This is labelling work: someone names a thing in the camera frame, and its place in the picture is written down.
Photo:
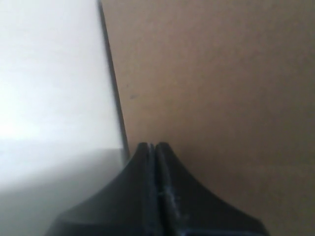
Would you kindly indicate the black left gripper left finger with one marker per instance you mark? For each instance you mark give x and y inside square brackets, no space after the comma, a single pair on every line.
[127,206]

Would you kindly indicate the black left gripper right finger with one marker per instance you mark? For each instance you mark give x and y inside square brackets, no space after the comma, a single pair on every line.
[190,209]

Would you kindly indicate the brown cardboard box red print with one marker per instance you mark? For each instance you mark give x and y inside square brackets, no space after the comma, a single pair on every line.
[230,84]

